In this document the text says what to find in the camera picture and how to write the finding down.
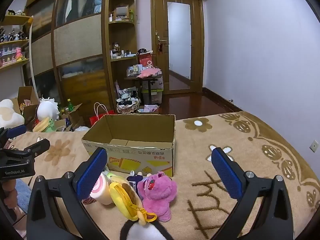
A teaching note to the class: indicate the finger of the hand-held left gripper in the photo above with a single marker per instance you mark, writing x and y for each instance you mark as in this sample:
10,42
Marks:
16,131
37,147

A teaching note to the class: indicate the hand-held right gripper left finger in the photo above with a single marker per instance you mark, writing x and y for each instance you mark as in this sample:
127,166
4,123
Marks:
92,175

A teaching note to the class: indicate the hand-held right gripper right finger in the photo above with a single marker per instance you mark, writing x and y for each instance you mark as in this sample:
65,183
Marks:
226,177

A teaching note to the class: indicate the pink swiss roll plush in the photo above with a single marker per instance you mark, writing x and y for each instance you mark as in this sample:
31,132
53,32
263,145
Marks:
101,192

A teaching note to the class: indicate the yellow dog plush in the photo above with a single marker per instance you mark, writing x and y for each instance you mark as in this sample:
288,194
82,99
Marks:
122,195

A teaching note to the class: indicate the purple doll plush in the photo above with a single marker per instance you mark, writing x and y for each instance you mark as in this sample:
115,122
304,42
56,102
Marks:
132,180

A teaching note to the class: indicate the pink bear plush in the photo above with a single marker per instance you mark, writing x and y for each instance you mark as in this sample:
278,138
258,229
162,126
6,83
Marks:
157,195

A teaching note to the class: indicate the person's left hand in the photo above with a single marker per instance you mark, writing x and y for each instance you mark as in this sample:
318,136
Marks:
10,192

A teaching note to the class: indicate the white cloud plush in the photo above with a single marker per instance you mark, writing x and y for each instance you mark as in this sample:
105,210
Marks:
10,118

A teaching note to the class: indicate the green yellow plush toy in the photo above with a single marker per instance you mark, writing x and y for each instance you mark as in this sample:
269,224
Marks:
48,126

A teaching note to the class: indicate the person's left leg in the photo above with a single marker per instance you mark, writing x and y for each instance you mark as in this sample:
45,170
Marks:
23,195

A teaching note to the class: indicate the open cardboard box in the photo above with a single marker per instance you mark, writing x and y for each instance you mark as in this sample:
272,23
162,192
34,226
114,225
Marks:
25,95

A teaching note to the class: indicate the white haired plush doll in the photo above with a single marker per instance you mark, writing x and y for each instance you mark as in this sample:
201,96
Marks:
47,110

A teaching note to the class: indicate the beige floral blanket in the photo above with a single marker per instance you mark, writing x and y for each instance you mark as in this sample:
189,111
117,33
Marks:
195,150

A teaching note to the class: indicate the white fluffy item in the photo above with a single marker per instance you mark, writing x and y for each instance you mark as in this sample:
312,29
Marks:
82,129

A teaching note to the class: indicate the cardboard box with bottles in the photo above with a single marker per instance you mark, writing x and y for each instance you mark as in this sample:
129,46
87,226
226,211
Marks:
75,116

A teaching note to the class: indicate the green bottle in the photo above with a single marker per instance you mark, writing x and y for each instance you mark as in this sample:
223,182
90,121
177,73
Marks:
70,106

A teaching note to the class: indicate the red gift bag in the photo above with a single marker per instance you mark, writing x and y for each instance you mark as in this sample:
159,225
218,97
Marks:
96,120

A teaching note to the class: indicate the white curved pole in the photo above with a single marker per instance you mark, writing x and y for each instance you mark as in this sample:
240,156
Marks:
31,62

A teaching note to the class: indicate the lace trimmed basket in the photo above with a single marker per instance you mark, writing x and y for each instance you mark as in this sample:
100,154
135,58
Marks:
127,107

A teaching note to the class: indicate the black rimmed white plush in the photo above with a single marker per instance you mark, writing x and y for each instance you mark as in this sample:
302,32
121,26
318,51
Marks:
145,232

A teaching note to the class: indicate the pink printed packet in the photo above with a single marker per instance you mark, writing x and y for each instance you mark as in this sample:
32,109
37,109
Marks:
150,108

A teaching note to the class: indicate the zebra striped plush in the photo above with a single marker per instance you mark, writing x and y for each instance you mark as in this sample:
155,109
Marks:
128,95

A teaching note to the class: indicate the wooden figurine shelf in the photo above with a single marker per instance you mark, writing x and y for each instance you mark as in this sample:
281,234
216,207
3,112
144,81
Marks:
15,42

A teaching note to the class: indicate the small black side table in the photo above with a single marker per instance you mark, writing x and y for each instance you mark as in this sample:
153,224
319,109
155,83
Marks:
149,90

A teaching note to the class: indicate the clear storage box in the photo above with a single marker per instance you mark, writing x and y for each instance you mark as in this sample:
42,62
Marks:
156,95

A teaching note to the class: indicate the wooden wardrobe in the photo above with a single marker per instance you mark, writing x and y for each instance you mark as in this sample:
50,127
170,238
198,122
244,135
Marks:
77,42

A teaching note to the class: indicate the pink cloth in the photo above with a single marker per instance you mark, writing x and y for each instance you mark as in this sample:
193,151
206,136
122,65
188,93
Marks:
147,73

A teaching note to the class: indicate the wooden corner shelf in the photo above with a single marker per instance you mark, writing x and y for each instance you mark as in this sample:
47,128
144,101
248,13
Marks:
120,58

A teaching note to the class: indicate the red paper bag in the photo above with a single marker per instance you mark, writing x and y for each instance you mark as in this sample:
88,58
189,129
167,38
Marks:
145,58

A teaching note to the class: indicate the wooden door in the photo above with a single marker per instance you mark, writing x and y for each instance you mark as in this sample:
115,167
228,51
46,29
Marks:
161,62

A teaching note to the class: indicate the wall socket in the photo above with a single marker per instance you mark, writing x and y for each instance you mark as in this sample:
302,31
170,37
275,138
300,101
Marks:
314,146

